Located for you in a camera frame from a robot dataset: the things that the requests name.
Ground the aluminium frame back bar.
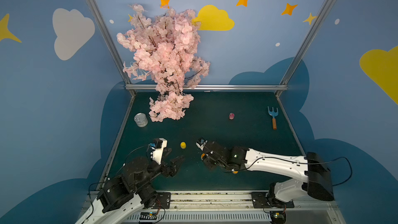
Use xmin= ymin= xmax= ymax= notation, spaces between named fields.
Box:
xmin=125 ymin=84 xmax=288 ymax=91

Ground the aluminium frame post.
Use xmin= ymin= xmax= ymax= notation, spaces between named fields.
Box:
xmin=85 ymin=0 xmax=131 ymax=87
xmin=275 ymin=0 xmax=337 ymax=99

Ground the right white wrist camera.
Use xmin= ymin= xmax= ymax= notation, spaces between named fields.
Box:
xmin=196 ymin=138 xmax=207 ymax=150

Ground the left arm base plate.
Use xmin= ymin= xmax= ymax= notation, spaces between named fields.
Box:
xmin=149 ymin=192 xmax=172 ymax=209

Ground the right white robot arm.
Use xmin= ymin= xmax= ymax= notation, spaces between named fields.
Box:
xmin=197 ymin=139 xmax=335 ymax=208

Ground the blue garden fork toy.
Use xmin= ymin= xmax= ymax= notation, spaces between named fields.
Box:
xmin=267 ymin=107 xmax=279 ymax=130

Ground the aluminium frame left post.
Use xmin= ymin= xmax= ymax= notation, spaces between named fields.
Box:
xmin=85 ymin=0 xmax=131 ymax=87

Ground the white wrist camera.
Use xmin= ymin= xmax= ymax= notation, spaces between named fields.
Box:
xmin=149 ymin=138 xmax=167 ymax=165
xmin=196 ymin=138 xmax=207 ymax=150

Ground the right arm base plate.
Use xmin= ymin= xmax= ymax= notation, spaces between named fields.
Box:
xmin=251 ymin=191 xmax=294 ymax=209

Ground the pink cherry blossom tree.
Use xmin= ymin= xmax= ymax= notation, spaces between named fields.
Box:
xmin=117 ymin=4 xmax=210 ymax=122

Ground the small circuit board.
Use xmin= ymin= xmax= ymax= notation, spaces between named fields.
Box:
xmin=138 ymin=212 xmax=158 ymax=223

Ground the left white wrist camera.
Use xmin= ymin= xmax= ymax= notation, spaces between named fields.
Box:
xmin=149 ymin=138 xmax=167 ymax=165

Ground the aluminium frame right post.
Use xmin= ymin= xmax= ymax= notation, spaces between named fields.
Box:
xmin=275 ymin=0 xmax=337 ymax=99

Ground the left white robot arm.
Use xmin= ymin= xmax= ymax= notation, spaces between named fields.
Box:
xmin=76 ymin=156 xmax=184 ymax=224

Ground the aluminium front rail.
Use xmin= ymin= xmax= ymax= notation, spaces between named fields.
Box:
xmin=76 ymin=189 xmax=346 ymax=224

